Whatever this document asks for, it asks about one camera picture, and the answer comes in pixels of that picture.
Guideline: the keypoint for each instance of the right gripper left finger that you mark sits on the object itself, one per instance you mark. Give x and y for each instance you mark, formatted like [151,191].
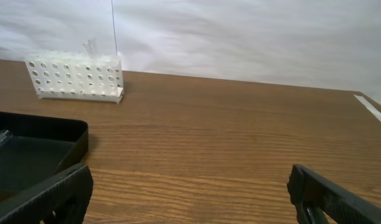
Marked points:
[53,199]

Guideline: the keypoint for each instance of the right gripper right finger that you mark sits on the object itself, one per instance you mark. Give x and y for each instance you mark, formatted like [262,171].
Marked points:
[343,205]

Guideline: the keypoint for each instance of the black tray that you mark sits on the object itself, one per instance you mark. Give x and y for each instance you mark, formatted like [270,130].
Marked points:
[38,124]

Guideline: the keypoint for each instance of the white test tube rack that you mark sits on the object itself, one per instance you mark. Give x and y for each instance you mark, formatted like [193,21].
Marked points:
[75,96]

